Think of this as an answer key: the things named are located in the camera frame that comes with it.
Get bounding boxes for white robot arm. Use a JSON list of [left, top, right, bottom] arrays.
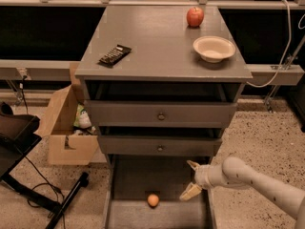
[[179, 156, 305, 229]]

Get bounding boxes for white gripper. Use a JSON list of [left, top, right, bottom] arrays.
[[179, 160, 214, 201]]

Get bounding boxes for black calculator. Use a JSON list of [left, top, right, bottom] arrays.
[[99, 44, 132, 68]]

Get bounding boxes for white green plush toy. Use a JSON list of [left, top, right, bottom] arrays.
[[73, 104, 92, 129]]

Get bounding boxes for grey drawer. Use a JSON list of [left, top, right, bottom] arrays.
[[103, 156, 216, 229], [83, 81, 238, 129], [99, 126, 222, 156]]

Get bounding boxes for grey drawer cabinet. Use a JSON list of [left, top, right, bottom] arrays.
[[74, 5, 254, 229]]

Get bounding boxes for black stand with legs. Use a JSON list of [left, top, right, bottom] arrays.
[[0, 102, 89, 229]]

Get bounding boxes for red apple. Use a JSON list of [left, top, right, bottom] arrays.
[[187, 7, 204, 28]]

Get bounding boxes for white bowl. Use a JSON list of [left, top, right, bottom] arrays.
[[193, 36, 236, 63]]

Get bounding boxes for orange fruit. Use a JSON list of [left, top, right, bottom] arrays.
[[147, 194, 159, 208]]

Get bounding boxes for grey middle drawer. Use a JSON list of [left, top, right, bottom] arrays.
[[99, 126, 222, 156]]

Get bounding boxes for white hanging cable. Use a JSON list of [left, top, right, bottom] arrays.
[[246, 0, 293, 89]]

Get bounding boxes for grey metal railing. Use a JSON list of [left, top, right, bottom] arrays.
[[0, 0, 304, 85]]

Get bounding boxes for black floor cable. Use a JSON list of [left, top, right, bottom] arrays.
[[13, 146, 67, 229]]

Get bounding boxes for cardboard box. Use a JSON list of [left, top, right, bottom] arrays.
[[36, 63, 106, 165]]

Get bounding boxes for grey top drawer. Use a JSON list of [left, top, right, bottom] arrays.
[[83, 81, 238, 129]]

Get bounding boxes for grey bottom drawer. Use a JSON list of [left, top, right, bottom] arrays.
[[103, 156, 216, 229]]

